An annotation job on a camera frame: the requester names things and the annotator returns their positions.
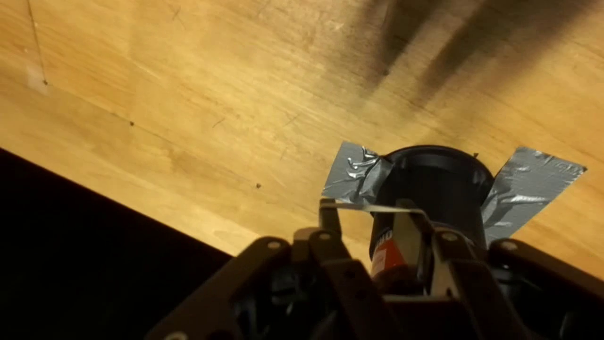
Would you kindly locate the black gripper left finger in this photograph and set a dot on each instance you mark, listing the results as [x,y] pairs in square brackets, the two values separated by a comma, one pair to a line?
[341,300]

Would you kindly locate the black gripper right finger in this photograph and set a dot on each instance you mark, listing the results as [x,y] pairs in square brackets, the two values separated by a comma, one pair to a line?
[453,293]

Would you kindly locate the grey duct tape patch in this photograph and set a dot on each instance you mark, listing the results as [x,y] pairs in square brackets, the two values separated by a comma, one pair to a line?
[526,181]

